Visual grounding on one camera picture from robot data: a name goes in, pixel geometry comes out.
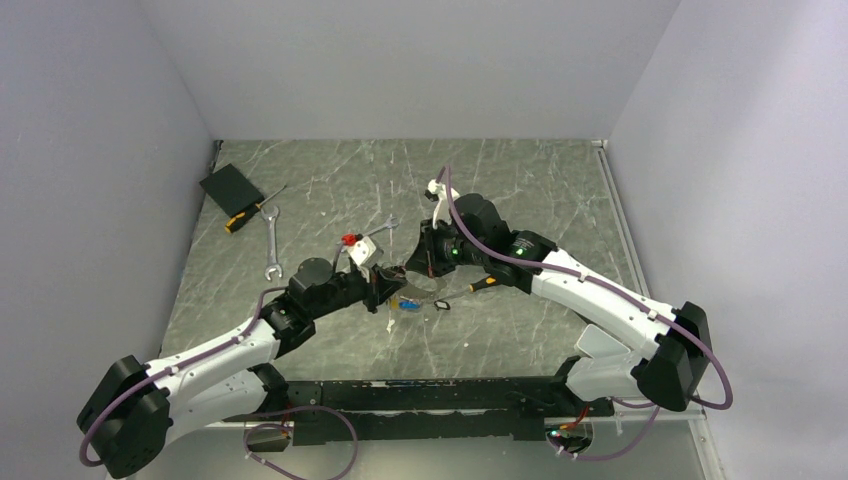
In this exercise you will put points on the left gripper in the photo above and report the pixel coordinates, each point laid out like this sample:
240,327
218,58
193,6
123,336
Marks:
378,285

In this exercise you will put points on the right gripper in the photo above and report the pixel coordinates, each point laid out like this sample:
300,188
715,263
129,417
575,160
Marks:
425,258

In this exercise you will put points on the metal key organizer plate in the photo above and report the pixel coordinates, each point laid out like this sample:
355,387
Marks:
421,289

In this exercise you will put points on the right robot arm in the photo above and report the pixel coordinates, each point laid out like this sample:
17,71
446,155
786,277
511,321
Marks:
648,349

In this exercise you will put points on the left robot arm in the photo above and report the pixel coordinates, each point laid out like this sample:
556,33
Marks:
138,408

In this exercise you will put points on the blue key tag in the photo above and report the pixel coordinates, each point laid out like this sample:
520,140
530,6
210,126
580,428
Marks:
409,306

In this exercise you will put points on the silver wrench near plate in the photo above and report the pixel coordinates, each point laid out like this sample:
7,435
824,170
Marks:
381,228

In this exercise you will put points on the right orange black screwdriver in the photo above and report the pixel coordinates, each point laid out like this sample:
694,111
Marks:
482,284

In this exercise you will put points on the orange black screwdriver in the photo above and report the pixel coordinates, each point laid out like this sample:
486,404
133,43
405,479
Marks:
241,219
482,284

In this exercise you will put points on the silver wrench left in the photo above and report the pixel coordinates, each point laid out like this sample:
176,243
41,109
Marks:
273,269

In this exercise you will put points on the left orange black screwdriver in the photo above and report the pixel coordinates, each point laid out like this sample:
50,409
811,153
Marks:
241,219

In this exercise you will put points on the left black box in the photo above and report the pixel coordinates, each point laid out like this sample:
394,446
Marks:
231,190

